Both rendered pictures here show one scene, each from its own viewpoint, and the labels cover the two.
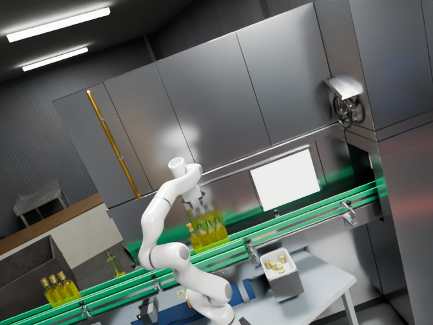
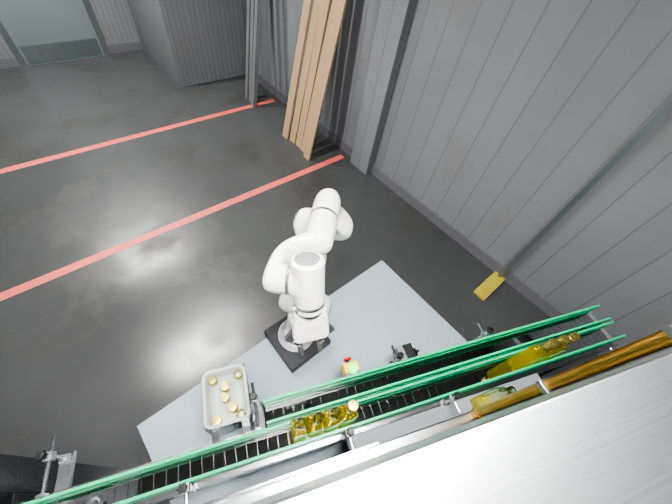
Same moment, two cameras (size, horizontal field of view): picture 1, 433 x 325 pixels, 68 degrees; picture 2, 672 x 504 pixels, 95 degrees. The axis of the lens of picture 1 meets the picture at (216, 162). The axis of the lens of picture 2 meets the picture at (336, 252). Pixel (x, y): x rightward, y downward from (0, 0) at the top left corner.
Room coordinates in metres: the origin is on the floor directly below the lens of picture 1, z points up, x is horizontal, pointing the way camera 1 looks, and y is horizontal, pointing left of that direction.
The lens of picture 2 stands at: (1.97, 0.05, 2.41)
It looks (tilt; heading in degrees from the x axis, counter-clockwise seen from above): 52 degrees down; 153
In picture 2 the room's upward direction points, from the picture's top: 12 degrees clockwise
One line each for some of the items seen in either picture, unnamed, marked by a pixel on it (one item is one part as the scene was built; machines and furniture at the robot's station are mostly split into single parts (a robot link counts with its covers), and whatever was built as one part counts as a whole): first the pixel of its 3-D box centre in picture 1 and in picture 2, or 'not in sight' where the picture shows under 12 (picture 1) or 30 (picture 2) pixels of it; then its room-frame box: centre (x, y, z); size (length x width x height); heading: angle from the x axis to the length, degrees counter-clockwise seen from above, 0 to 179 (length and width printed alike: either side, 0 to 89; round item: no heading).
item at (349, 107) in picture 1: (344, 110); not in sight; (1.84, -0.83, 1.66); 0.21 x 0.05 x 0.21; 0
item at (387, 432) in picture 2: not in sight; (452, 414); (1.94, 0.77, 1.01); 0.95 x 0.09 x 0.11; 90
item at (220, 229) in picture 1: (223, 237); (299, 430); (1.82, 0.13, 1.16); 0.06 x 0.06 x 0.21; 89
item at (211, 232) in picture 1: (215, 240); (314, 424); (1.82, 0.18, 1.16); 0.06 x 0.06 x 0.21; 89
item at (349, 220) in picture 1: (350, 215); (58, 466); (1.69, -0.65, 1.07); 0.17 x 0.05 x 0.23; 0
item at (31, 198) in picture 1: (50, 210); not in sight; (6.33, 3.50, 0.54); 1.98 x 0.75 x 1.07; 23
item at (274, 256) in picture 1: (279, 268); (227, 396); (1.60, -0.12, 0.97); 0.22 x 0.17 x 0.09; 0
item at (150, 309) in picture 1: (149, 314); (404, 355); (1.63, 0.70, 0.96); 0.08 x 0.08 x 0.08; 0
